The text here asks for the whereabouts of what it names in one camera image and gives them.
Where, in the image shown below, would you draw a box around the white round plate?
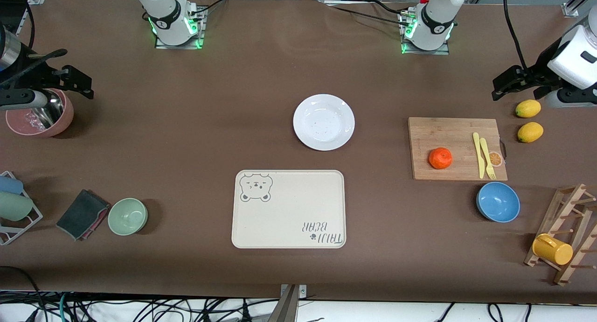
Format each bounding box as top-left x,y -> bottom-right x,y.
293,94 -> 355,151

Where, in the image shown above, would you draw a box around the orange mandarin fruit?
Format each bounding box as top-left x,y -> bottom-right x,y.
428,147 -> 453,170

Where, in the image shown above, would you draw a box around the wooden mug rack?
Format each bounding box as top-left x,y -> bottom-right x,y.
524,183 -> 597,286

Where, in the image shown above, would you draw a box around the pink bowl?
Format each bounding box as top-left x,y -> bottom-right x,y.
6,88 -> 74,138

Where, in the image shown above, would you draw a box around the metal clamp bracket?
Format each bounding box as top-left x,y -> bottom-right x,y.
279,284 -> 307,299

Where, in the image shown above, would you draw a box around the aluminium corner frame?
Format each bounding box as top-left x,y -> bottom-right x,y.
562,0 -> 597,18

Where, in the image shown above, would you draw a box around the yellow plastic fork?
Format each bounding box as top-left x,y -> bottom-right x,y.
479,137 -> 497,180

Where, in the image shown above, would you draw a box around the brown table cover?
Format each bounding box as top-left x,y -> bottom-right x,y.
0,0 -> 597,305

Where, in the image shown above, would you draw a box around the pink folded cloth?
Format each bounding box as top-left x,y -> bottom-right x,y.
78,202 -> 111,241

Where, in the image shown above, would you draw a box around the grey camera pole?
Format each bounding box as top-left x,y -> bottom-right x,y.
266,285 -> 300,322

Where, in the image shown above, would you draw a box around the white wire cup rack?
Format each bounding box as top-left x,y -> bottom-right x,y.
0,171 -> 43,246

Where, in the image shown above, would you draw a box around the pale green bowl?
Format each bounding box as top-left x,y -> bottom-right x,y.
108,198 -> 148,236

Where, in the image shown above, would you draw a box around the wooden cutting board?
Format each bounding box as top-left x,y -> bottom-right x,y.
408,117 -> 508,181

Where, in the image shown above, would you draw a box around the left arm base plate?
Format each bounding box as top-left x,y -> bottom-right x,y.
400,9 -> 451,56

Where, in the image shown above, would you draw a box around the metal scoop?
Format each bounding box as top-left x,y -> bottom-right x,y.
26,90 -> 65,129

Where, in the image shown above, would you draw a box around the dark grey folded cloth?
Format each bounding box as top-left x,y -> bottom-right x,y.
56,189 -> 111,241

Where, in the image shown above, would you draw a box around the blue cup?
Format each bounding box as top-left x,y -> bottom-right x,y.
0,175 -> 24,195

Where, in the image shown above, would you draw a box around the cream bear print tray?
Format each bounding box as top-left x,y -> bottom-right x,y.
231,169 -> 347,249

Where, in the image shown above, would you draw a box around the green cup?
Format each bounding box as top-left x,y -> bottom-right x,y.
0,191 -> 34,222

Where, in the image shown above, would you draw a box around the yellow lemon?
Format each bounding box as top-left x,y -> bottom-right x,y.
517,122 -> 544,143
515,99 -> 542,119

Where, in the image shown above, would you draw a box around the blue bowl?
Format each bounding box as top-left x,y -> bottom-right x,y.
476,182 -> 521,223

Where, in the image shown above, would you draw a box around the yellow plastic knife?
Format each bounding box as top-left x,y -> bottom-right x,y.
472,132 -> 486,179

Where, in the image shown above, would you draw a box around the yellow mug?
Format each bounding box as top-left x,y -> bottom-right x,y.
532,233 -> 574,266

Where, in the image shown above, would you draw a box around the clear plastic ice pieces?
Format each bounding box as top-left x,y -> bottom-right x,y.
23,111 -> 45,130

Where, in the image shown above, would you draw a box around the black cable on table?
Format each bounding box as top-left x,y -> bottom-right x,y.
189,0 -> 229,15
324,4 -> 409,25

